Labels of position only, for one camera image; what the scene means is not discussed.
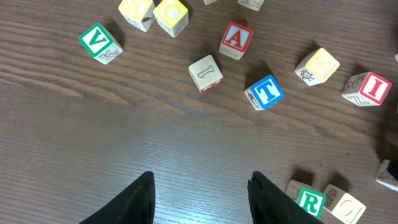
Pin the green B block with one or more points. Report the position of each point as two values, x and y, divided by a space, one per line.
385 178

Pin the yellow O block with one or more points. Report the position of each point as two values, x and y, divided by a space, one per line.
343 205

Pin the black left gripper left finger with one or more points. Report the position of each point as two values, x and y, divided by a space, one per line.
134 205

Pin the blue L block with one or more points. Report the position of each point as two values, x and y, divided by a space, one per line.
264 93

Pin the red A block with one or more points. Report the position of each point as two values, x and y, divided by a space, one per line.
235 40

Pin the green V block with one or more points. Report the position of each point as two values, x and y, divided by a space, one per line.
100 44

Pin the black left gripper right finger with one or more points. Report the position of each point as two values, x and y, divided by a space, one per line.
269 205

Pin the green 7 block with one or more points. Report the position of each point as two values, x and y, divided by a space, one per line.
207 2

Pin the red I block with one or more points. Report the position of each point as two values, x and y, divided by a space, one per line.
366 89

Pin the yellow W block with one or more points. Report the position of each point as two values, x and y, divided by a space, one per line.
317 67

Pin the red-sided wooden block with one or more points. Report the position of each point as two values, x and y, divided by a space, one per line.
205 73

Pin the green R block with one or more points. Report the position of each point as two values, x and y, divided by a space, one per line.
306 197

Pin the yellow block outer left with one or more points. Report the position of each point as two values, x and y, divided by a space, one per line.
139 13

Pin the yellow block inner left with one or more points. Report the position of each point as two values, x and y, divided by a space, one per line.
172 16

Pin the red E block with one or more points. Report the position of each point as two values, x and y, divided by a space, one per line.
252 4

